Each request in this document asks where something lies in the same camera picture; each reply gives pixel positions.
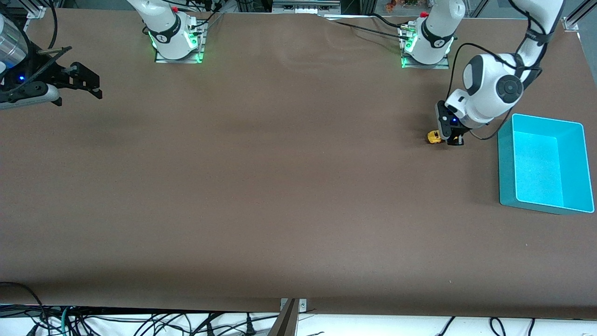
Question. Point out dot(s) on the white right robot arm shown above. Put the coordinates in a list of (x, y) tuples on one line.
[(168, 28)]

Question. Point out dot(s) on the orange background object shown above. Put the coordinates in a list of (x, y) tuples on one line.
[(392, 5)]

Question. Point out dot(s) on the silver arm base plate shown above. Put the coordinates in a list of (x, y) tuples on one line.
[(177, 61), (424, 66)]

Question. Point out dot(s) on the aluminium corner bracket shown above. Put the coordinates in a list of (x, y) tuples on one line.
[(35, 11), (571, 23)]

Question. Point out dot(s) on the aluminium frame profile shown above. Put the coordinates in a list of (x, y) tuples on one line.
[(303, 7)]

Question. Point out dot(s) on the teal plastic storage bin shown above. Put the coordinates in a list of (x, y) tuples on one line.
[(536, 172)]

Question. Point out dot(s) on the yellow beetle toy car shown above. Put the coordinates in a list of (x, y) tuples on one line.
[(433, 137)]

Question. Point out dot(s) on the metal table edge bracket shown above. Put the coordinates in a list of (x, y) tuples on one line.
[(303, 305)]

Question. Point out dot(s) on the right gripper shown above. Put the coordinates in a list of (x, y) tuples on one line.
[(52, 76)]

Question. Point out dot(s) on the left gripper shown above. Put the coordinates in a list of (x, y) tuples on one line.
[(457, 139)]

